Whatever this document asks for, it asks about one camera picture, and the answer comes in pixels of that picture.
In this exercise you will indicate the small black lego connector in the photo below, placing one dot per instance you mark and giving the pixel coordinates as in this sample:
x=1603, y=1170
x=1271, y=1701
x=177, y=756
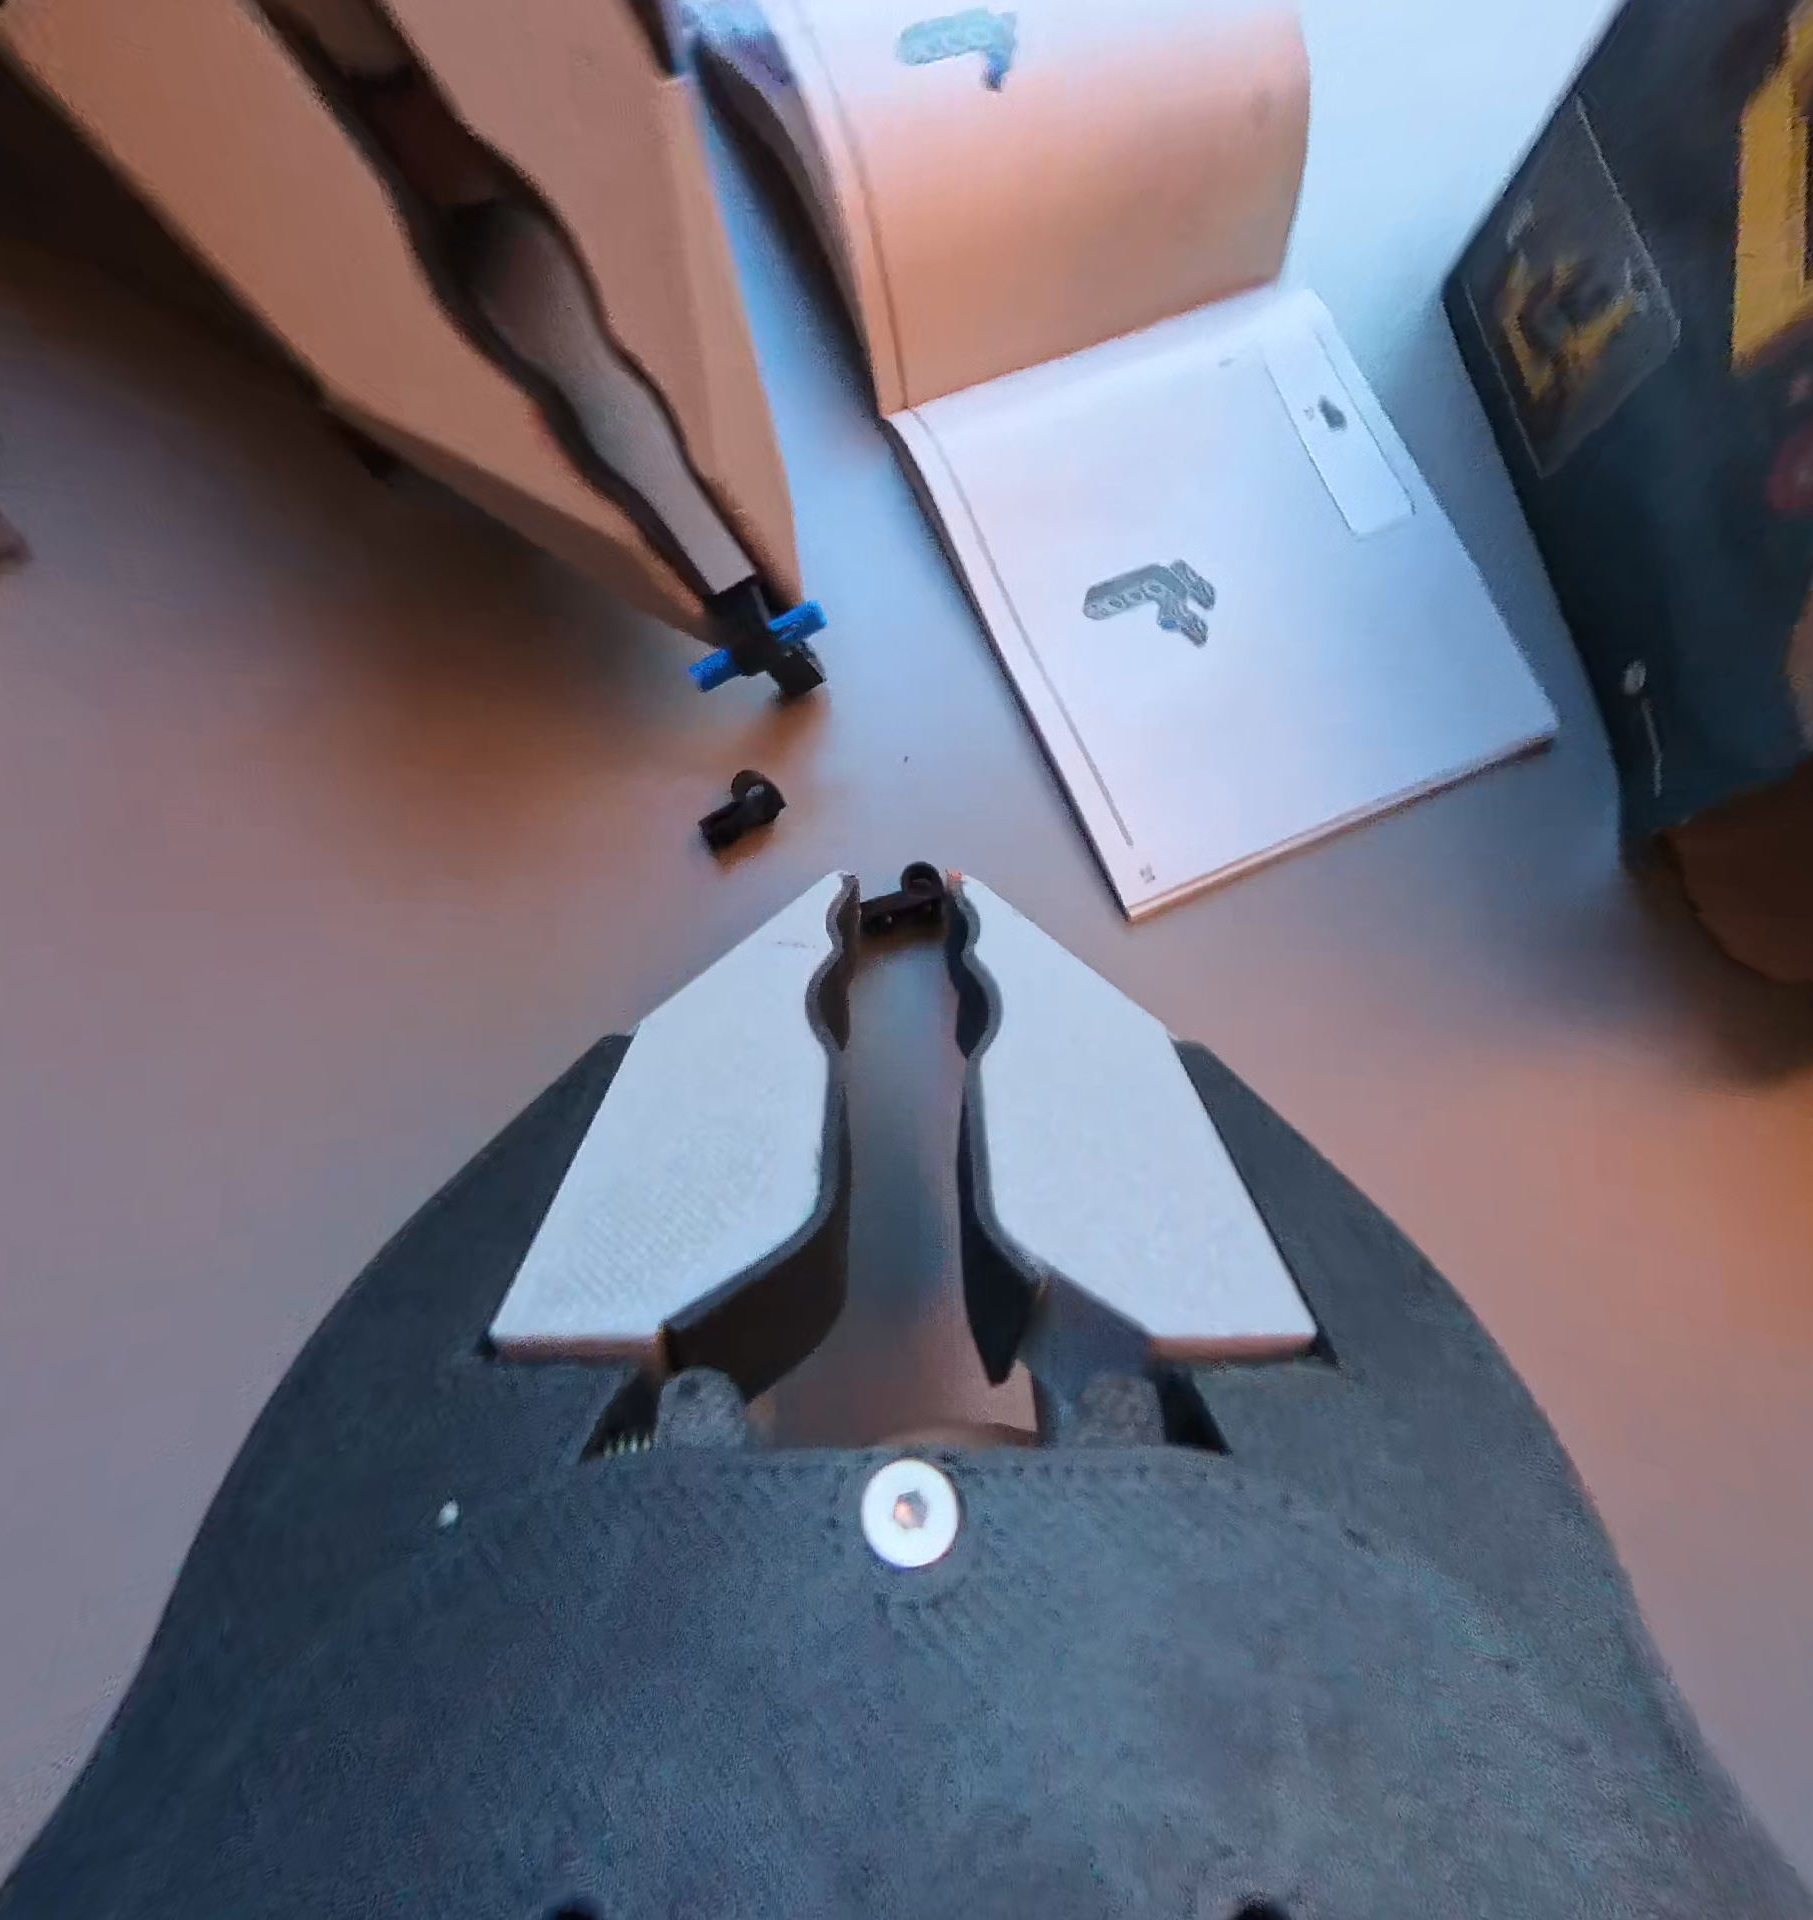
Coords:
x=906, y=899
x=739, y=808

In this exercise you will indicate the open lego instruction booklet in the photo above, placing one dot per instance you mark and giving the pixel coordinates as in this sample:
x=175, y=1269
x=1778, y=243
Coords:
x=1222, y=599

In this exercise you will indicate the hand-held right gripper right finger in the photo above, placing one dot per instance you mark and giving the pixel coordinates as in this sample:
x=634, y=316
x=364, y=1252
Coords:
x=1116, y=1155

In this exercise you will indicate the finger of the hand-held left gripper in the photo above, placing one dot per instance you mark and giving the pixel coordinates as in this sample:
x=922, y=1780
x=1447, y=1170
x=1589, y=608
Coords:
x=245, y=194
x=622, y=253

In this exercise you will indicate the dark lego set box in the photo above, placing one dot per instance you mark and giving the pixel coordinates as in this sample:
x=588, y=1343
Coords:
x=1700, y=392

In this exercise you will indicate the blue and black lego assembly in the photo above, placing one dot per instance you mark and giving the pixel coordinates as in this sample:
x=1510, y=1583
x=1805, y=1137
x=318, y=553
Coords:
x=760, y=638

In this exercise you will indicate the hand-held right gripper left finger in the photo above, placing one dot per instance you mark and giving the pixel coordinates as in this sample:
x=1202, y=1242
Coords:
x=682, y=1155

